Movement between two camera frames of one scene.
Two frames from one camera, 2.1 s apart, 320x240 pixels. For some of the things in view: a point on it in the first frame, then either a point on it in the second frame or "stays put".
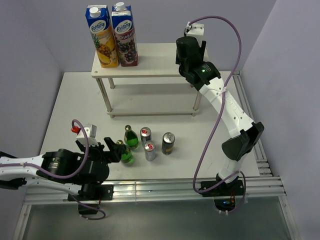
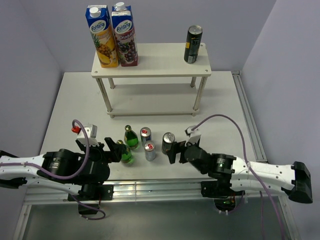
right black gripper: [202, 49] → [178, 147]
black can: [168, 139] stays put
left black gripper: [115, 150] stays put
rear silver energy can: [145, 135] stays put
